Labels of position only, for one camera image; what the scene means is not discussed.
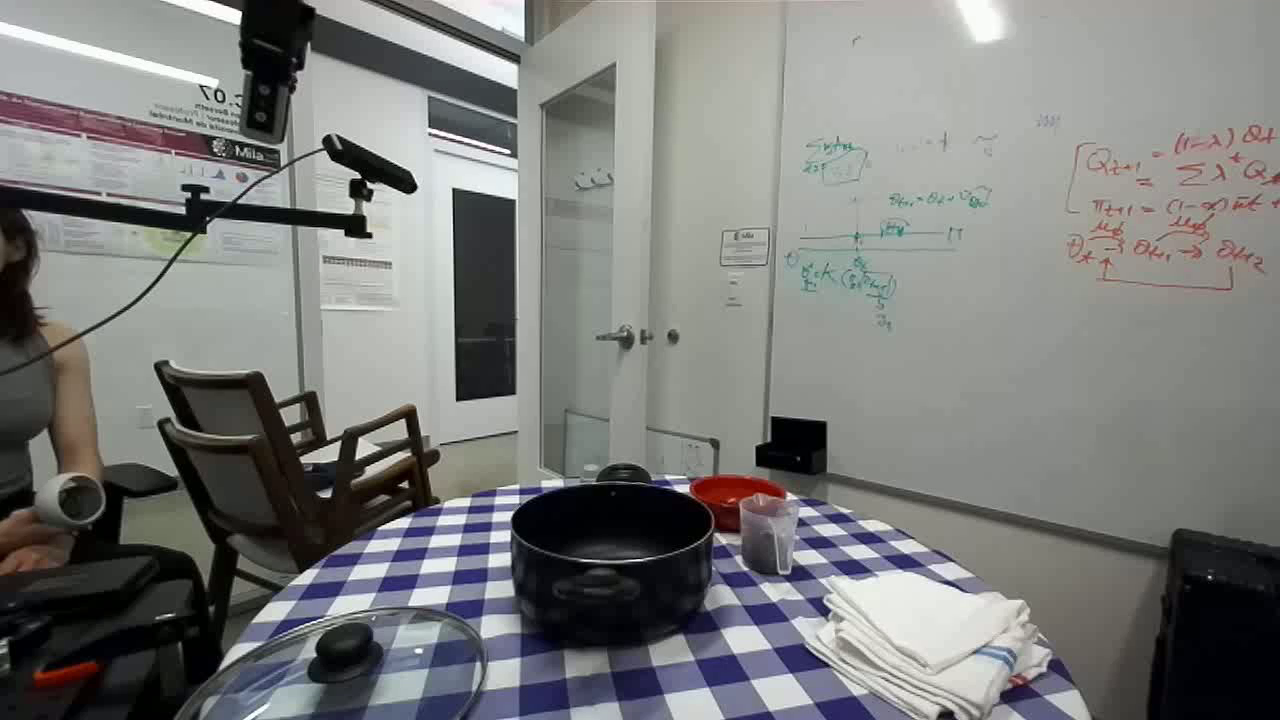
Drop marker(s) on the black camera on boom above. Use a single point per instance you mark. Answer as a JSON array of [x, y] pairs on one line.
[[368, 162]]

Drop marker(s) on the small white wall sign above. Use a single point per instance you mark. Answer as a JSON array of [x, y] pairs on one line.
[[744, 245]]

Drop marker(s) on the wall poster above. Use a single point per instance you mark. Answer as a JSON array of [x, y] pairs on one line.
[[120, 164]]

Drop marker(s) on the black cooking pot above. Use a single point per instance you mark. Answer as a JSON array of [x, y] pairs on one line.
[[611, 565]]

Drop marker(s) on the orange clamp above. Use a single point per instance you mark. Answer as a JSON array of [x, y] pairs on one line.
[[65, 675]]

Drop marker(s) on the glass lid with black knob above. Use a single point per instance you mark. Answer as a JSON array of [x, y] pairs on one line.
[[350, 656]]

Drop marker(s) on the black eraser holder box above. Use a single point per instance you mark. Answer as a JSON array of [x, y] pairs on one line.
[[794, 444]]

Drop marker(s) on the seated person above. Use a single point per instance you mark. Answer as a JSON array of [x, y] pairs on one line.
[[29, 402]]

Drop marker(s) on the black equipment cart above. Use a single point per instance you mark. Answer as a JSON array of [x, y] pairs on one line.
[[93, 627]]

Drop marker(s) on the white handheld controller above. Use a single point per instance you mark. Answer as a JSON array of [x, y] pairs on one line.
[[70, 500]]

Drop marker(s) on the dark wooden armchair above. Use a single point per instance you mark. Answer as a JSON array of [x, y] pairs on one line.
[[243, 494], [221, 397]]

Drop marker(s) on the whiteboard with writing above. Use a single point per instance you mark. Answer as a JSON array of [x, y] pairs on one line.
[[1015, 332]]

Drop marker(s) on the blue white checkered tablecloth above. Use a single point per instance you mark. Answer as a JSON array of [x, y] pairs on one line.
[[460, 544]]

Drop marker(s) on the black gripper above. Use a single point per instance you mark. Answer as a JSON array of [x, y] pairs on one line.
[[279, 37]]

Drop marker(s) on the black office chair armrest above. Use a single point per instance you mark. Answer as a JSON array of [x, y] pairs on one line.
[[132, 481]]

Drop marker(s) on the white folded towel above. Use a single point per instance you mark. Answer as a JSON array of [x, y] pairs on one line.
[[924, 638]]

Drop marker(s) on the clear plastic cup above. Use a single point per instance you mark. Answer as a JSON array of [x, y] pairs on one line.
[[766, 539]]

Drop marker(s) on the black speaker box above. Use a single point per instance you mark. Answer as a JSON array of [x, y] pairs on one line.
[[1222, 627]]

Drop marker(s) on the red bowl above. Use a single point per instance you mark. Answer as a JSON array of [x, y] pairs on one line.
[[725, 497]]

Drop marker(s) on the black boom rod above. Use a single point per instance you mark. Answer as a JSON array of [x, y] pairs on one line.
[[105, 205]]

